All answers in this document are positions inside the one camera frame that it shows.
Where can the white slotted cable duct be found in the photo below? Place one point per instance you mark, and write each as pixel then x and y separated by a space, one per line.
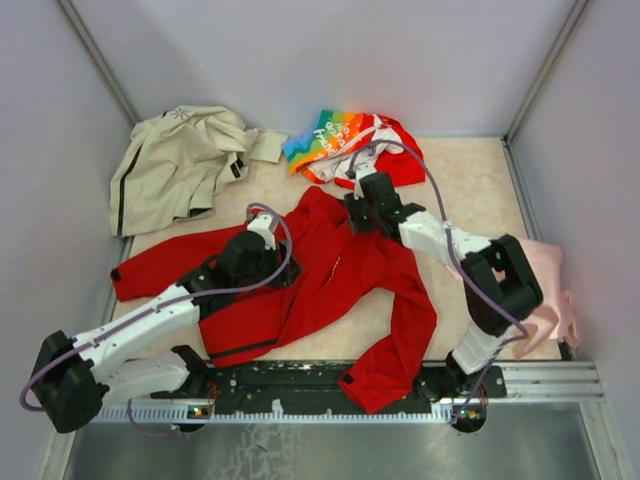
pixel 176 413

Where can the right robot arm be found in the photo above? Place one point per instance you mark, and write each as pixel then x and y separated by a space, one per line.
pixel 500 287

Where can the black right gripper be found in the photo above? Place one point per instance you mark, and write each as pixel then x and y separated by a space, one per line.
pixel 353 204

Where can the left aluminium frame post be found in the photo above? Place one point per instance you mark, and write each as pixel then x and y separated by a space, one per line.
pixel 99 61

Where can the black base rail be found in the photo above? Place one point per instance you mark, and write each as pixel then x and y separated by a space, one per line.
pixel 313 387

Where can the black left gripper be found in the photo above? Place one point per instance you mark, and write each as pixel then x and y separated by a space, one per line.
pixel 277 265

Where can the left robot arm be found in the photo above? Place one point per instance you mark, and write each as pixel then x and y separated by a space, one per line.
pixel 75 377

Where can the red jacket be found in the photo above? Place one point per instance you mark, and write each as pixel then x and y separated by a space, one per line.
pixel 338 269

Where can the rainbow white red garment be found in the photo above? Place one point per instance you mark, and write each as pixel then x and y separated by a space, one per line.
pixel 322 153

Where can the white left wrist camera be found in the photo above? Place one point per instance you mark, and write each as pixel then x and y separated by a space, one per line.
pixel 265 225

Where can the pink satin cloth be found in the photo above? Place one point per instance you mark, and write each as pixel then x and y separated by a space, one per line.
pixel 554 319

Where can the beige jacket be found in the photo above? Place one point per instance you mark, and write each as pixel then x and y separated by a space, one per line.
pixel 178 161

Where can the right aluminium frame post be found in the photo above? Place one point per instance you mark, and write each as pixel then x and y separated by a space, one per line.
pixel 572 23

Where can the aluminium frame post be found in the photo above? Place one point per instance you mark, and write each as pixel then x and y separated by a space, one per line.
pixel 99 61
pixel 572 23

